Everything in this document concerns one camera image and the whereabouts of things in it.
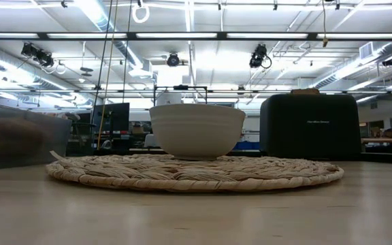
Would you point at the white ceramic bowl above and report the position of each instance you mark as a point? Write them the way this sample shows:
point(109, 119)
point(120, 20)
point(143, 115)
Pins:
point(196, 132)

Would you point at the white cylinder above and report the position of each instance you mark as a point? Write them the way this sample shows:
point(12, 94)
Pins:
point(168, 99)

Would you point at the round woven placemat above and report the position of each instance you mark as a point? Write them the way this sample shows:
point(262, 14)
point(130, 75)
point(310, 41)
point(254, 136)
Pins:
point(216, 173)

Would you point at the blue storage bin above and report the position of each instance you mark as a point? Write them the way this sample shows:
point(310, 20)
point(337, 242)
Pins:
point(247, 145)

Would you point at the black computer monitor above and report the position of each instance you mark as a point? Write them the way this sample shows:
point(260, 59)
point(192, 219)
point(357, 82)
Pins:
point(114, 117)

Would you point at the black overhead light bar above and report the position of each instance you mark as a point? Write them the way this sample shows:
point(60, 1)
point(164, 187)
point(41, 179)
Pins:
point(131, 35)

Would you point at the black toaster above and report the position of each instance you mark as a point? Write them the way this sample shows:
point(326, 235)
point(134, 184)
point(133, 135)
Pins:
point(311, 136)

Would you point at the clear plastic container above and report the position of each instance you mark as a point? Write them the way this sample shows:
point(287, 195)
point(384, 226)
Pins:
point(56, 136)

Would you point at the wooden background table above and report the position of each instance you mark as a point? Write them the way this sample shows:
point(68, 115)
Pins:
point(386, 140)

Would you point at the black ceiling-mounted camera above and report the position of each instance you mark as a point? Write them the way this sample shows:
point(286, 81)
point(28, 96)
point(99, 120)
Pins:
point(258, 56)
point(39, 55)
point(390, 61)
point(173, 60)

